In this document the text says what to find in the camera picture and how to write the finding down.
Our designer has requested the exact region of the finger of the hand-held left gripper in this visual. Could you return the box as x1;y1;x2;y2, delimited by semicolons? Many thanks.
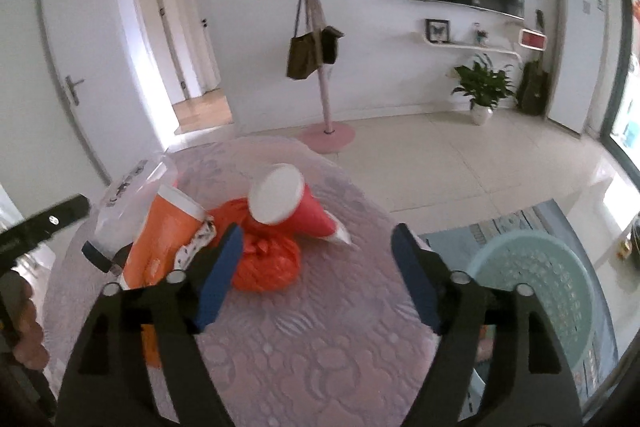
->
82;241;126;273
0;194;92;260

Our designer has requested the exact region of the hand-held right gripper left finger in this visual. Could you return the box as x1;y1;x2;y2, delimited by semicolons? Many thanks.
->
54;223;245;427

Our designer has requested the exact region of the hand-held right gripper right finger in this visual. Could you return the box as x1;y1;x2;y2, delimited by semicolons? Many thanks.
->
391;223;583;427

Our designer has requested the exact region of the white black-dotted wrapper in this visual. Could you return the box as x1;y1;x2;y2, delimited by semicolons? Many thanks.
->
175;217;217;270

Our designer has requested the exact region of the orange plastic bag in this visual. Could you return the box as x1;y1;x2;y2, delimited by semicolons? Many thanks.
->
207;197;301;293

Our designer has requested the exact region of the clear plastic bag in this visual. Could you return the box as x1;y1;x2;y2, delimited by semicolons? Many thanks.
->
95;152;180;258

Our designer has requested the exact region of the orange paper cup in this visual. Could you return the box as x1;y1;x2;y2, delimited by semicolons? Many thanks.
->
120;184;207;369

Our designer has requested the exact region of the red paper cup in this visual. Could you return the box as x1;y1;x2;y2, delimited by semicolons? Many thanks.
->
248;163;353;248

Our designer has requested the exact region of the teal plastic basket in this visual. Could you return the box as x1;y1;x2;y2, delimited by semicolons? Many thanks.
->
462;229;598;403

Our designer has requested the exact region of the person's left hand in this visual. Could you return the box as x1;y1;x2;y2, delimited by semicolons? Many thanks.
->
9;277;51;369

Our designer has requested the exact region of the grey blue patterned rug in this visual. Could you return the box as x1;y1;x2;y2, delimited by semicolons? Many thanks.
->
417;199;621;408

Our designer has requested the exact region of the pink patterned tablecloth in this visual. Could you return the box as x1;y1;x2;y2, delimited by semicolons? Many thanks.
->
42;134;481;427

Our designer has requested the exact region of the white door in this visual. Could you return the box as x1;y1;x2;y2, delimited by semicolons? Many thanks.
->
40;0;178;185

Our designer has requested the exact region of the pink coat rack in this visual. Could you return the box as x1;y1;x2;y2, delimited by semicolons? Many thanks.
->
274;0;356;154

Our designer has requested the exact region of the green potted plant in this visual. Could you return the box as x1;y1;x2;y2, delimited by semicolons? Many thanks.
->
451;54;516;126

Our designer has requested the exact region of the black acoustic guitar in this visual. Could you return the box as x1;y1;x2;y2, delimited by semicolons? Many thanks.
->
515;9;550;116

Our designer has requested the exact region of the olive tote bag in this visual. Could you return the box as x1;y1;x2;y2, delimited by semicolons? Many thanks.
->
286;0;321;82

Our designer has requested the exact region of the small black bag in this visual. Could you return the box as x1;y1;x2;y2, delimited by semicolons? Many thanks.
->
320;26;345;65

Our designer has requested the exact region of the red white box shelf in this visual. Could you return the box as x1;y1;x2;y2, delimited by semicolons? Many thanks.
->
519;28;547;50

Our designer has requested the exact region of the white curved low wall shelf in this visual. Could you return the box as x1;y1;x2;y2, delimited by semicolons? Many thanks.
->
412;29;523;58

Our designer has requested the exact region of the black butterfly picture frame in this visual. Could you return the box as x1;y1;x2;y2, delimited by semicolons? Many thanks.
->
425;18;452;44

